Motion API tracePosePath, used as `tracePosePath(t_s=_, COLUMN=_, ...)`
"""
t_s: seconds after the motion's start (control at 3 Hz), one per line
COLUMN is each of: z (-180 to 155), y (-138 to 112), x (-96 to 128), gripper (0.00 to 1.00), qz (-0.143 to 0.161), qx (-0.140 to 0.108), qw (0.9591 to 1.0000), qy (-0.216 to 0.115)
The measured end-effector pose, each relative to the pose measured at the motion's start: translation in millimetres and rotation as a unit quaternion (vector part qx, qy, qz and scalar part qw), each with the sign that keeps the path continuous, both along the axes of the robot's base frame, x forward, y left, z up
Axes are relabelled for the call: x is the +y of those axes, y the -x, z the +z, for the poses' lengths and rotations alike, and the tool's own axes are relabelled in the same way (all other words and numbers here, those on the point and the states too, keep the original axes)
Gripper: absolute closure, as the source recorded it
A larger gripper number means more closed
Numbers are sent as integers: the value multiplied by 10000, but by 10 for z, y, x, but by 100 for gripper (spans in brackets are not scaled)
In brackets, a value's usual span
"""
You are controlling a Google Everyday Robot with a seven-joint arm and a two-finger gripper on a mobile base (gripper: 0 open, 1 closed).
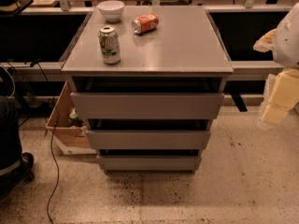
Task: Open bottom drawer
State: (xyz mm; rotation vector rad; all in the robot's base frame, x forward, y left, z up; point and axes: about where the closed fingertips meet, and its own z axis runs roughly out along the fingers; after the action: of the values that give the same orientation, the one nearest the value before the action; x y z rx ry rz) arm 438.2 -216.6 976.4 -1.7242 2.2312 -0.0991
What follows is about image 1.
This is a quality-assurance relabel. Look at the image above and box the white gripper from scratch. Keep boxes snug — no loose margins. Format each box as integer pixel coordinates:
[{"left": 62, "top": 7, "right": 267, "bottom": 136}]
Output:
[{"left": 253, "top": 29, "right": 299, "bottom": 125}]

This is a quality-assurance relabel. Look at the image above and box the grey bottom drawer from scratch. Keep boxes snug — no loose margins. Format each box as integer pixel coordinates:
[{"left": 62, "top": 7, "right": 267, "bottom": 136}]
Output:
[{"left": 97, "top": 156, "right": 202, "bottom": 171}]

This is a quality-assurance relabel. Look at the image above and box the grey drawer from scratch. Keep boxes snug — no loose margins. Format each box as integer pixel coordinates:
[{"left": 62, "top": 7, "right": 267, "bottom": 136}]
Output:
[
  {"left": 87, "top": 130, "right": 210, "bottom": 149},
  {"left": 97, "top": 156, "right": 202, "bottom": 171},
  {"left": 71, "top": 92, "right": 224, "bottom": 119}
]

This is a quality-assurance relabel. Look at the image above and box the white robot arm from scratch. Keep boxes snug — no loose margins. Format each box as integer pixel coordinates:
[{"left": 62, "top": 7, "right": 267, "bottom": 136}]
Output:
[{"left": 253, "top": 3, "right": 299, "bottom": 127}]

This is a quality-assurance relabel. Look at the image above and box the grey drawer cabinet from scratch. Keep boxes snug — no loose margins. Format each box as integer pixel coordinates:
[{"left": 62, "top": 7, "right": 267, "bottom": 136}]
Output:
[{"left": 63, "top": 6, "right": 233, "bottom": 172}]

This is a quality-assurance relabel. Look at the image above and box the grey middle drawer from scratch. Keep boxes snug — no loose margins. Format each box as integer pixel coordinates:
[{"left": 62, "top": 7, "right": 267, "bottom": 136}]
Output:
[{"left": 87, "top": 130, "right": 210, "bottom": 149}]

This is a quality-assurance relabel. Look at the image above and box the grey top drawer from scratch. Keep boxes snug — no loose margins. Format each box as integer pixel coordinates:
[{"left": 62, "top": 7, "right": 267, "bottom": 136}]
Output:
[{"left": 71, "top": 92, "right": 224, "bottom": 119}]

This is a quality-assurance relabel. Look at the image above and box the orange soda can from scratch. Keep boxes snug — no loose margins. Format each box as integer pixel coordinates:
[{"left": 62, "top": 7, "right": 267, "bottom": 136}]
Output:
[{"left": 132, "top": 13, "right": 159, "bottom": 35}]

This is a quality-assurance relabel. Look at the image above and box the green white soda can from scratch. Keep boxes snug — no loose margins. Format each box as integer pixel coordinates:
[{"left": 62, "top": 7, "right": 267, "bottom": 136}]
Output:
[{"left": 98, "top": 25, "right": 121, "bottom": 64}]

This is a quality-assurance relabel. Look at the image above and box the white bowl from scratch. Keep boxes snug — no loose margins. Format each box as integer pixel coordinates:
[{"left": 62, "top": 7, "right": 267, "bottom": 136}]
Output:
[{"left": 97, "top": 1, "right": 124, "bottom": 21}]

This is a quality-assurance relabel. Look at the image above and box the green bottle in box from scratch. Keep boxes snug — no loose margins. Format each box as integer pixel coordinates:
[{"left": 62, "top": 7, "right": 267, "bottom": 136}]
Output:
[{"left": 68, "top": 108, "right": 81, "bottom": 127}]

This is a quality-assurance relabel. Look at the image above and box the cardboard box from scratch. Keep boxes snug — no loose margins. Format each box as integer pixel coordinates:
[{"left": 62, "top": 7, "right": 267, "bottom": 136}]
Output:
[{"left": 46, "top": 82, "right": 95, "bottom": 155}]

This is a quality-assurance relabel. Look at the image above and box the black floor cable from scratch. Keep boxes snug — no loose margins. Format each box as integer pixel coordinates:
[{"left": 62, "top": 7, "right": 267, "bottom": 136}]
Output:
[{"left": 46, "top": 119, "right": 61, "bottom": 224}]

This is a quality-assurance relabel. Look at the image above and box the grey metal rail frame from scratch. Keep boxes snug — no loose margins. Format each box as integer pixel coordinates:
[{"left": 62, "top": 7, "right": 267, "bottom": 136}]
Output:
[{"left": 0, "top": 6, "right": 287, "bottom": 82}]

